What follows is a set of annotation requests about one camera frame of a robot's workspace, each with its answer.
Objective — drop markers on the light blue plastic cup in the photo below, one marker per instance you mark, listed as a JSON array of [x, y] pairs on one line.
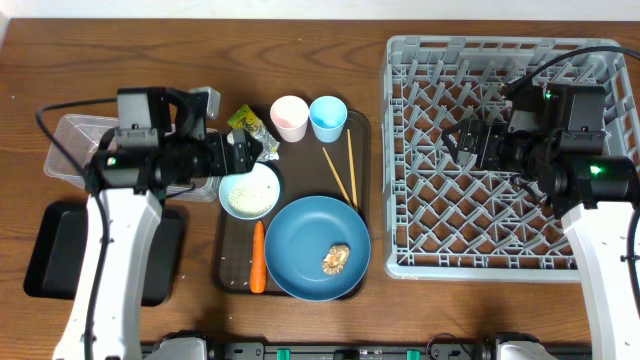
[[328, 115]]

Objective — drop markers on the grey dishwasher rack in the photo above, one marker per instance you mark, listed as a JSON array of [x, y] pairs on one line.
[[447, 222]]

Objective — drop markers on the wooden chopstick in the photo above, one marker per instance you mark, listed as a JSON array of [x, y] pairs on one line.
[[352, 171], [337, 178]]

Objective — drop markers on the blue plate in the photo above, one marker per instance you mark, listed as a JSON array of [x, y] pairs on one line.
[[300, 237]]

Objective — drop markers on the yellow foil snack wrapper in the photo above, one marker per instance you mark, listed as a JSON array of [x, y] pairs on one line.
[[246, 119]]

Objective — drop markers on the light blue rice bowl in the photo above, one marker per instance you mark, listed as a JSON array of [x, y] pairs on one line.
[[252, 195]]

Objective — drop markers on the wooden chopstick left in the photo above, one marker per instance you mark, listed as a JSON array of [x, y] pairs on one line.
[[337, 178]]

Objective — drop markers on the pink plastic cup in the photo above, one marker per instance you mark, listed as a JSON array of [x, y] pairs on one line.
[[290, 115]]

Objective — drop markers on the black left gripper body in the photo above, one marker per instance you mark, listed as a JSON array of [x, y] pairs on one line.
[[219, 155]]

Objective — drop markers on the crumpled brown food scrap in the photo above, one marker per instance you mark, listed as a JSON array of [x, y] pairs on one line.
[[336, 259]]

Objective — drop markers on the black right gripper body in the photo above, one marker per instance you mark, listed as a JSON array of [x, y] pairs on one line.
[[495, 145]]

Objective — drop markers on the wooden chopstick right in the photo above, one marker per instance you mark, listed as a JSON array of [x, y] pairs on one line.
[[352, 171]]

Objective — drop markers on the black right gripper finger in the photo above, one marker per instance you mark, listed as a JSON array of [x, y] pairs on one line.
[[463, 158], [447, 134]]

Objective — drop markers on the black plastic bin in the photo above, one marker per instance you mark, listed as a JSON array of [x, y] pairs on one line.
[[56, 260]]

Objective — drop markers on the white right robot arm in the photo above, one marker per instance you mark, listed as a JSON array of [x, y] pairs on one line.
[[555, 138]]

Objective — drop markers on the clear plastic bin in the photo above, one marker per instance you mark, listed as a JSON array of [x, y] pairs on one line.
[[80, 136]]

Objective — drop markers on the orange carrot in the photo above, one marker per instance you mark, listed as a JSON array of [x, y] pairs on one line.
[[258, 273]]

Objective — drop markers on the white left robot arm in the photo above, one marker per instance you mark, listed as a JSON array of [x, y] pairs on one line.
[[161, 140]]

